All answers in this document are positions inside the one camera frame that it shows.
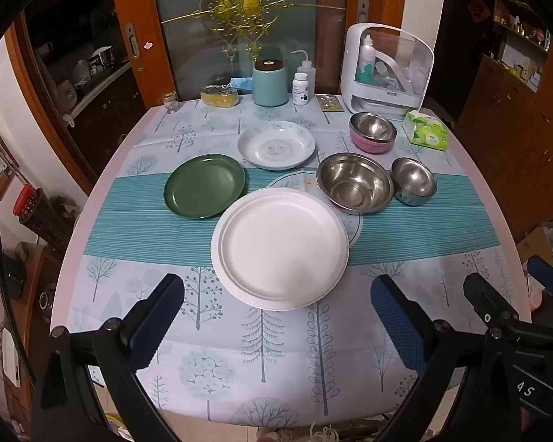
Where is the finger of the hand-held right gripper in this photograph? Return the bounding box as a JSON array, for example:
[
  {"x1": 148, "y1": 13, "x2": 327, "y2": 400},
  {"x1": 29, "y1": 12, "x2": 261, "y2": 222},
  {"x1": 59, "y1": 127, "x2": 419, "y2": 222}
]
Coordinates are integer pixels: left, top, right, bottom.
[
  {"x1": 527, "y1": 255, "x2": 553, "y2": 298},
  {"x1": 463, "y1": 273, "x2": 519, "y2": 329}
]

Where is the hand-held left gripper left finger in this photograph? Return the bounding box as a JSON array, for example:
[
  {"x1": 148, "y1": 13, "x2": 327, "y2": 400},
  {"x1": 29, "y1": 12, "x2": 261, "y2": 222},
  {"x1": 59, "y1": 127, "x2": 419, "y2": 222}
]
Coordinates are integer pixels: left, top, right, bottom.
[{"x1": 30, "y1": 273, "x2": 185, "y2": 442}]

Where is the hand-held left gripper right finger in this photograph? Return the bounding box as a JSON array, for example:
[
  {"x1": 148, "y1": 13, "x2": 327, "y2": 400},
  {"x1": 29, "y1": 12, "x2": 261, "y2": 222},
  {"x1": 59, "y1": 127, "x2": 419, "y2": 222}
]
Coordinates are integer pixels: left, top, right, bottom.
[{"x1": 370, "y1": 274, "x2": 503, "y2": 442}]

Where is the small steel bowl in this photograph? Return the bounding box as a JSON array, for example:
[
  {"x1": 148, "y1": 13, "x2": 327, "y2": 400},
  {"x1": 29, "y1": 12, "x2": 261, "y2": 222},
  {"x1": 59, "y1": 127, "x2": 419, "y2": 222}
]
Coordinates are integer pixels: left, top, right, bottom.
[{"x1": 391, "y1": 157, "x2": 438, "y2": 207}]

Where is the large white plate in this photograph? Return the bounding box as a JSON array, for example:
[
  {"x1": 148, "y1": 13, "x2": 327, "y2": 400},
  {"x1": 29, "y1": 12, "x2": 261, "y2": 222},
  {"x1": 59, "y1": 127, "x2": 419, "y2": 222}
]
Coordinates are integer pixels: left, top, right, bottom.
[{"x1": 211, "y1": 188, "x2": 350, "y2": 311}]

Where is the green plate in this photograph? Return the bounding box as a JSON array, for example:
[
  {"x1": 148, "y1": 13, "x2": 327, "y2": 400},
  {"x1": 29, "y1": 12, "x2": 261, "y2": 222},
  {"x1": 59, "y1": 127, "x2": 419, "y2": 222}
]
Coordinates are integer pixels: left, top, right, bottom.
[{"x1": 163, "y1": 153, "x2": 246, "y2": 220}]

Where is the large steel bowl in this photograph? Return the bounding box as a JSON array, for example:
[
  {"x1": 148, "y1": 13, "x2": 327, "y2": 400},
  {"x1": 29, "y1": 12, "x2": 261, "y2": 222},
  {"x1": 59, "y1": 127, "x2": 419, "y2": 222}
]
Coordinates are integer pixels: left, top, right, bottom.
[{"x1": 316, "y1": 152, "x2": 394, "y2": 215}]

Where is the pink steel bowl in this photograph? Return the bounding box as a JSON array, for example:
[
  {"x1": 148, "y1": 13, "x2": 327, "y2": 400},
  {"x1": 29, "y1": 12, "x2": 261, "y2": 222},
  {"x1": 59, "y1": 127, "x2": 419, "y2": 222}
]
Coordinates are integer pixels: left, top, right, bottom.
[{"x1": 349, "y1": 111, "x2": 398, "y2": 154}]

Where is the floral white plate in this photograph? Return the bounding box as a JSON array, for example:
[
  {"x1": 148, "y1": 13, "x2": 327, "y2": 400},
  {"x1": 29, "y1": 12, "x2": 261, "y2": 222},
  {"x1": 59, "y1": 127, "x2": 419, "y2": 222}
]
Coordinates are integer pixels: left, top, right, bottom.
[{"x1": 237, "y1": 120, "x2": 317, "y2": 170}]

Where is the cardboard box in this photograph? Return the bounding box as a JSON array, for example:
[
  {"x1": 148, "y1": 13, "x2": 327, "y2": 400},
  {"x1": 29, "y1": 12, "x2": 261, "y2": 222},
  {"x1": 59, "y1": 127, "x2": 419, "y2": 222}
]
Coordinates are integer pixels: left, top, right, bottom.
[{"x1": 518, "y1": 223, "x2": 553, "y2": 268}]

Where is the wooden cabinet with shelves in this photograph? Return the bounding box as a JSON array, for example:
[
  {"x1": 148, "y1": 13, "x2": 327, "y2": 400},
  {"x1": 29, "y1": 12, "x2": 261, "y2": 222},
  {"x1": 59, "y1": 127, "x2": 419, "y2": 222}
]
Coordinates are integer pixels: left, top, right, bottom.
[{"x1": 456, "y1": 0, "x2": 553, "y2": 240}]

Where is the black mesh basket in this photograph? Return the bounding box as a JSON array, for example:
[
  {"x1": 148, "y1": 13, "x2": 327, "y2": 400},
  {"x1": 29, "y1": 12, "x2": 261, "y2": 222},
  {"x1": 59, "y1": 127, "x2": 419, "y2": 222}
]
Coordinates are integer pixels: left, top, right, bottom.
[{"x1": 28, "y1": 188, "x2": 77, "y2": 259}]

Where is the white router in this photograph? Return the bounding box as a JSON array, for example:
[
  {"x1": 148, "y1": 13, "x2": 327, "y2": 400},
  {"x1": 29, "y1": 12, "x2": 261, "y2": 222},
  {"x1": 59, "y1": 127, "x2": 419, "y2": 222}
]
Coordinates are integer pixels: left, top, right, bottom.
[{"x1": 2, "y1": 331, "x2": 23, "y2": 387}]

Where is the green tissue pack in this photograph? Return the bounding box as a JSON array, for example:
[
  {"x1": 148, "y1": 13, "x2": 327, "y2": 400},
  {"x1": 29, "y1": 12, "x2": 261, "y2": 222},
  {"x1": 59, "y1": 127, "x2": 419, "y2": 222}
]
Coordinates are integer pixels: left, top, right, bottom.
[{"x1": 402, "y1": 110, "x2": 449, "y2": 152}]

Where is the red plastic holder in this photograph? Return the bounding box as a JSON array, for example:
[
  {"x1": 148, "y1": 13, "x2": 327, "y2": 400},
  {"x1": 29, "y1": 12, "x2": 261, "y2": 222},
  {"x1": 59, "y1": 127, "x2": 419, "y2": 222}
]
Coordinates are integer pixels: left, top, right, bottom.
[{"x1": 13, "y1": 183, "x2": 36, "y2": 217}]

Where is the dark wooden kitchen cabinet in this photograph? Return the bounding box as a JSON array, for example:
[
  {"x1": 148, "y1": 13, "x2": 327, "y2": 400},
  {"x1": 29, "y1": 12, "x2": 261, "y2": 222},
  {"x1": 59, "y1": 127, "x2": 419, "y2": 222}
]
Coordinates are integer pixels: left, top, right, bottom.
[{"x1": 7, "y1": 0, "x2": 148, "y2": 194}]

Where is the white countertop appliance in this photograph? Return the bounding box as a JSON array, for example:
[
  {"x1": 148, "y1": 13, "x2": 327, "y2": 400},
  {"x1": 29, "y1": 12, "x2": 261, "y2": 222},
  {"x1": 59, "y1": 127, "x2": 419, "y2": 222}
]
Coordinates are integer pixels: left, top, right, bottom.
[{"x1": 340, "y1": 23, "x2": 435, "y2": 120}]

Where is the yellow sponge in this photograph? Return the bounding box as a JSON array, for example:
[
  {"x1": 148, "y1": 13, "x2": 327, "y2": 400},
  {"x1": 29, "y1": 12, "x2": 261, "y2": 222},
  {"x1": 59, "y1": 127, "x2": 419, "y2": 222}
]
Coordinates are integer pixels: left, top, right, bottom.
[{"x1": 200, "y1": 85, "x2": 240, "y2": 108}]

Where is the white pill bottle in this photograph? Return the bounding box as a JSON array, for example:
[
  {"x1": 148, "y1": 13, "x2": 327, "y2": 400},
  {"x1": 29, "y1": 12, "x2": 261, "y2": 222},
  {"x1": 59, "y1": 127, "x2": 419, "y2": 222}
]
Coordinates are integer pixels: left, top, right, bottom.
[{"x1": 292, "y1": 72, "x2": 310, "y2": 105}]

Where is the teal canister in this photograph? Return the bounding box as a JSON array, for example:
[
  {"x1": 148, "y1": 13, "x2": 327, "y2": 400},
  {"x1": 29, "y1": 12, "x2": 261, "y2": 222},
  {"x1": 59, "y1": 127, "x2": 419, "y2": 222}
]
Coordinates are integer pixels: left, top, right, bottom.
[{"x1": 251, "y1": 59, "x2": 289, "y2": 108}]

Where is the wooden framed glass door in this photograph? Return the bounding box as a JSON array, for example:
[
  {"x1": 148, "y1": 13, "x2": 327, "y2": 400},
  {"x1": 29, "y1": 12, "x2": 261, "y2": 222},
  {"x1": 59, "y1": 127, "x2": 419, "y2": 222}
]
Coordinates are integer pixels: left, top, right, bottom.
[{"x1": 108, "y1": 0, "x2": 408, "y2": 116}]

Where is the clear squeeze bottle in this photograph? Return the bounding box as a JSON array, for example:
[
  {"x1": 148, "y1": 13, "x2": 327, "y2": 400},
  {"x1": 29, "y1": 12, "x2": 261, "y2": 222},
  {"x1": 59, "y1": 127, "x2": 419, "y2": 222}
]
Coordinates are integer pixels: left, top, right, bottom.
[{"x1": 291, "y1": 50, "x2": 315, "y2": 79}]

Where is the gold door ornament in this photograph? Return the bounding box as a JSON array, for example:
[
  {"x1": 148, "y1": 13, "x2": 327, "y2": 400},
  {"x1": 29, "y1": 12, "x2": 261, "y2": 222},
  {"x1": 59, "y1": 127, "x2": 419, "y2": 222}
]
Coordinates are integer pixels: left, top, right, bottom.
[{"x1": 161, "y1": 0, "x2": 346, "y2": 60}]

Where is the black strap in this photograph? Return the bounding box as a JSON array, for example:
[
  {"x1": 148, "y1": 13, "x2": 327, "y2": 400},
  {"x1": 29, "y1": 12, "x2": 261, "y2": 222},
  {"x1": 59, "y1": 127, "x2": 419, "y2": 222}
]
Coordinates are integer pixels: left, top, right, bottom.
[{"x1": 0, "y1": 189, "x2": 38, "y2": 383}]

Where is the wooden wall frame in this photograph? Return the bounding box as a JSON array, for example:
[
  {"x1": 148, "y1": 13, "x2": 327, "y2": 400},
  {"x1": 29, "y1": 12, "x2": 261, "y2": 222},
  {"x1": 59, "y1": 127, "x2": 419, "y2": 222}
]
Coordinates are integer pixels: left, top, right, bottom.
[{"x1": 0, "y1": 101, "x2": 20, "y2": 200}]

